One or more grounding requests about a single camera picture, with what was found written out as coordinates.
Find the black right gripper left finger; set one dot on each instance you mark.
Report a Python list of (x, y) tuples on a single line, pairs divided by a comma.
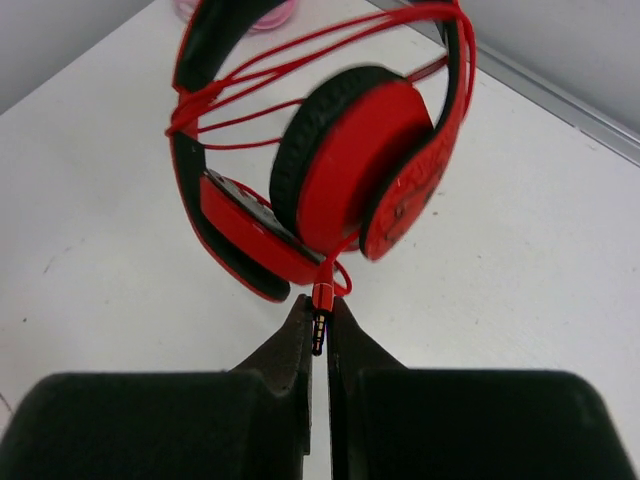
[(249, 422)]

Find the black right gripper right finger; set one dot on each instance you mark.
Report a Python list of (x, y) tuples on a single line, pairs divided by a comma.
[(389, 421)]

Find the aluminium table frame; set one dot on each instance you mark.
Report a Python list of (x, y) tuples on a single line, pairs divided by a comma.
[(579, 60)]

